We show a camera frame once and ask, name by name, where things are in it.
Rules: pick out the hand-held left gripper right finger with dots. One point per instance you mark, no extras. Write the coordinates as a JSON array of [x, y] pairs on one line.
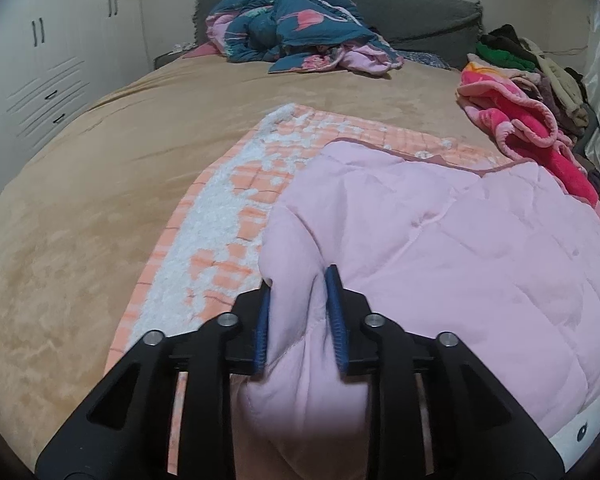
[[337, 320]]

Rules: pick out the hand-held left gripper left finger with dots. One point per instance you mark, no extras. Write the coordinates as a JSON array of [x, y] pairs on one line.
[[262, 330]]

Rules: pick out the pink quilt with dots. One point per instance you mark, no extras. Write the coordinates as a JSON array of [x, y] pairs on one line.
[[430, 260]]

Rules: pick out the pile of clothes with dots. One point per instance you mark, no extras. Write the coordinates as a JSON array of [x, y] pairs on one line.
[[555, 75]]

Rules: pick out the orange checked fleece blanket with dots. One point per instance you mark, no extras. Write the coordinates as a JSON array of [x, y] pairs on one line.
[[215, 220]]

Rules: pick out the tan bed blanket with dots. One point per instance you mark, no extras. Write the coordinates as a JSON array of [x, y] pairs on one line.
[[105, 185]]

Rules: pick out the pink ruffled fleece blanket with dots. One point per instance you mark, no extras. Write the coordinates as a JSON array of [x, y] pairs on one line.
[[520, 120]]

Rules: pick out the dark floral pillow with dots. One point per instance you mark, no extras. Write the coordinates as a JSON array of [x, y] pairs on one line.
[[425, 58]]

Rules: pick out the maroon pillow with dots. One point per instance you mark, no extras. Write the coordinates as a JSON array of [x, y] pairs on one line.
[[202, 51]]

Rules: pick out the blue flamingo print quilt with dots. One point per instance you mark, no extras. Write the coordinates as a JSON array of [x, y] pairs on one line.
[[300, 20]]

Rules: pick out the grey padded headboard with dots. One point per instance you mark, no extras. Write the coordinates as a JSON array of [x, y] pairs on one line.
[[420, 10]]

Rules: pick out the white wardrobe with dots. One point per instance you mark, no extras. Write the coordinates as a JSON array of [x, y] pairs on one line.
[[45, 60]]

